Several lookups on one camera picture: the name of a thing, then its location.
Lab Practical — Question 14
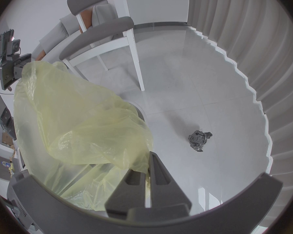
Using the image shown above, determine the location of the grey cushion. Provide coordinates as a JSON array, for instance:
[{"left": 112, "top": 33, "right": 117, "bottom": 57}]
[
  {"left": 91, "top": 4, "right": 119, "bottom": 28},
  {"left": 60, "top": 15, "right": 80, "bottom": 37}
]

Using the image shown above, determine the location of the white trash bin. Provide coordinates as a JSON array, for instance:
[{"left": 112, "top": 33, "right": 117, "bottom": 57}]
[{"left": 128, "top": 101, "right": 147, "bottom": 122}]

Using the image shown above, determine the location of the white chair grey seat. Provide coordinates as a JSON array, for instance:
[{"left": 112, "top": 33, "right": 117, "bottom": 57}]
[{"left": 59, "top": 0, "right": 145, "bottom": 91}]

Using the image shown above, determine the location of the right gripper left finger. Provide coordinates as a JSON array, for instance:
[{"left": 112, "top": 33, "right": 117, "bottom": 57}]
[{"left": 105, "top": 169, "right": 147, "bottom": 220}]

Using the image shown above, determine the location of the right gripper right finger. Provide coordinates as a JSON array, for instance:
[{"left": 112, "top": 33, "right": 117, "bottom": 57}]
[{"left": 148, "top": 151, "right": 192, "bottom": 215}]

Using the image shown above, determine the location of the yellow plastic bag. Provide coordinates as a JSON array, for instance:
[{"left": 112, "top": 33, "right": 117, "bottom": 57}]
[{"left": 13, "top": 61, "right": 154, "bottom": 210}]

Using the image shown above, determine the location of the black plastic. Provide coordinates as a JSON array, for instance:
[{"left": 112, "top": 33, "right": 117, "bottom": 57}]
[{"left": 188, "top": 130, "right": 213, "bottom": 152}]

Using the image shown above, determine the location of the pale grey sofa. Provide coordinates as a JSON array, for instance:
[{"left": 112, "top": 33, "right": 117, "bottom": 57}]
[{"left": 32, "top": 4, "right": 120, "bottom": 63}]

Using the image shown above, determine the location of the beige pleated curtain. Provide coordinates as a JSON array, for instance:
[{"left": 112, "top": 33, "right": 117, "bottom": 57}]
[{"left": 187, "top": 0, "right": 293, "bottom": 180}]

